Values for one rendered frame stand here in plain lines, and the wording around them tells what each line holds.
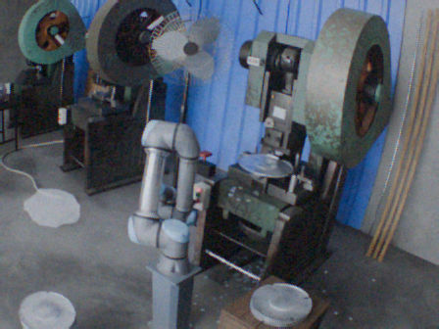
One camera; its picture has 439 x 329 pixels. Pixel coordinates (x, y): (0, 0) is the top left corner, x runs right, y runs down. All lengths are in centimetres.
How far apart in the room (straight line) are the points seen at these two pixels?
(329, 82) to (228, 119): 237
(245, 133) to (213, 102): 47
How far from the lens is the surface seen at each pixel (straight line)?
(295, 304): 179
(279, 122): 208
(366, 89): 185
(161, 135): 167
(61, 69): 482
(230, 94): 378
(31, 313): 176
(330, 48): 159
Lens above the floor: 154
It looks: 22 degrees down
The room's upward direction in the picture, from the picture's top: 8 degrees clockwise
